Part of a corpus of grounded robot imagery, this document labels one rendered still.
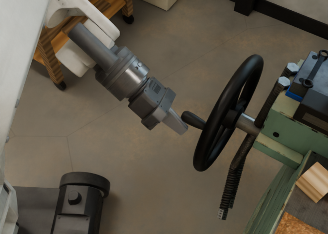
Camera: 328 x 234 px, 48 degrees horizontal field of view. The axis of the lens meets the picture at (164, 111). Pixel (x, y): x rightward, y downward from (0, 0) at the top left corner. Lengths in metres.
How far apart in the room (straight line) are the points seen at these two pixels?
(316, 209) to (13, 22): 0.54
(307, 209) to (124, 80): 0.39
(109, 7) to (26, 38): 1.67
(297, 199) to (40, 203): 1.03
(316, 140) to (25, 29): 0.52
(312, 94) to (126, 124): 1.22
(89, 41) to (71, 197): 0.80
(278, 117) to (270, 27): 1.57
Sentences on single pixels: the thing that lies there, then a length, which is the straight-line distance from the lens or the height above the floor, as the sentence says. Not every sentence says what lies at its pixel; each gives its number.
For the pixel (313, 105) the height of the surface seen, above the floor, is 1.01.
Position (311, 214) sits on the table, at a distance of 0.68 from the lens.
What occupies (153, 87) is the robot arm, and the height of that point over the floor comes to 0.92.
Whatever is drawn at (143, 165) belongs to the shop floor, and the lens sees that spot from 1.65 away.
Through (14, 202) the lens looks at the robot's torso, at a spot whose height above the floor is 0.50.
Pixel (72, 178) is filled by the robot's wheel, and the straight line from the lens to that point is 1.46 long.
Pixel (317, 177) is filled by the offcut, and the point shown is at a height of 0.94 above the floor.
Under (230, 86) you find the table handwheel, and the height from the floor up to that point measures 0.95.
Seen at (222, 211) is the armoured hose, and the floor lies 0.58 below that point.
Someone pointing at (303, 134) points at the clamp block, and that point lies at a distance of 0.70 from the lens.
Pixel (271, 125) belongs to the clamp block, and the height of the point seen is 0.91.
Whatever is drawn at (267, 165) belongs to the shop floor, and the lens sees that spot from 1.71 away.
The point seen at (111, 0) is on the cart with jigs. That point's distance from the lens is 2.05.
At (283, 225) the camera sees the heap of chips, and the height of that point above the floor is 0.91.
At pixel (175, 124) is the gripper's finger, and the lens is 0.74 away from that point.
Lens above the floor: 1.51
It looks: 58 degrees down
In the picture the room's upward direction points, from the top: straight up
